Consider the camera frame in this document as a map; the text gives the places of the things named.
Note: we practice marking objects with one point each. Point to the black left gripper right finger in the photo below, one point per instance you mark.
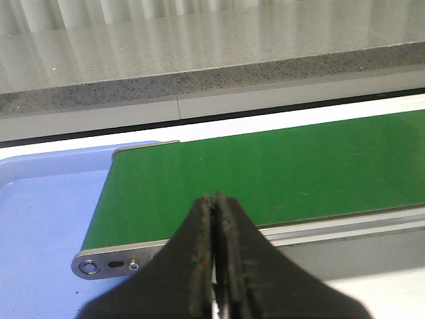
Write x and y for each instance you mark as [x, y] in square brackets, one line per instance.
[255, 280]

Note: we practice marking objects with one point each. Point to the grey stone counter ledge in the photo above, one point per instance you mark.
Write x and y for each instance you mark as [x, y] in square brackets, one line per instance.
[85, 68]

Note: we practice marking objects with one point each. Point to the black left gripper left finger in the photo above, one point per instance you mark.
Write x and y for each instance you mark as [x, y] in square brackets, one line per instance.
[176, 283]

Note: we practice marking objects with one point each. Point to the green conveyor belt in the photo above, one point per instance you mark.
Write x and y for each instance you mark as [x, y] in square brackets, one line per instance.
[308, 183]

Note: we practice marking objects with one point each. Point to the blue plastic tray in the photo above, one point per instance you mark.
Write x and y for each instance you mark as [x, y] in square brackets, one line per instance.
[47, 202]

